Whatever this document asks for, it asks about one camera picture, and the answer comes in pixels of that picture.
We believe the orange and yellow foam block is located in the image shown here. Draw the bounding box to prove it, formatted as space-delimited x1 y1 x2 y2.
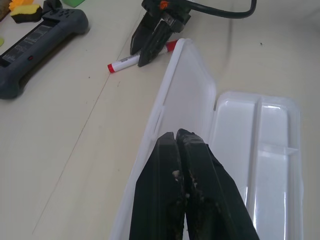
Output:
9 0 35 12

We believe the brown textured object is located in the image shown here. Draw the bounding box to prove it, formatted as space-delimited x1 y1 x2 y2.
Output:
0 0 12 21

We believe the grey handheld remote controller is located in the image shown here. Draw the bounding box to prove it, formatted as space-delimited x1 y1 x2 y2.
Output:
0 0 90 101

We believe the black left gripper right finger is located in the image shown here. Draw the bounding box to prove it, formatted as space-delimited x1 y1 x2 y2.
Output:
175 128 261 240

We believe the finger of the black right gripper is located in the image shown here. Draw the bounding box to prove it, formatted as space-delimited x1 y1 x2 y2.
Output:
137 21 176 68
131 13 161 55

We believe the red and white marker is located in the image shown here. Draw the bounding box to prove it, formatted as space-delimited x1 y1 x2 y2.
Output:
107 38 179 74

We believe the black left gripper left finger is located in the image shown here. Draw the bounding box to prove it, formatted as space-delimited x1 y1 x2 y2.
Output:
129 131 188 240

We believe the white translucent plastic pencil case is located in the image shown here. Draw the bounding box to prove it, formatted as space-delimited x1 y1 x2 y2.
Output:
108 37 305 240

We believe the green block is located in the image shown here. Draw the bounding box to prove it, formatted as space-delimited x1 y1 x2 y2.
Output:
60 0 85 8

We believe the yellow and black sponge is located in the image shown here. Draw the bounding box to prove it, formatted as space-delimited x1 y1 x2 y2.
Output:
10 3 44 25

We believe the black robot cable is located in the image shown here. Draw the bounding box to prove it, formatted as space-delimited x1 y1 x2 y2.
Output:
184 0 258 19

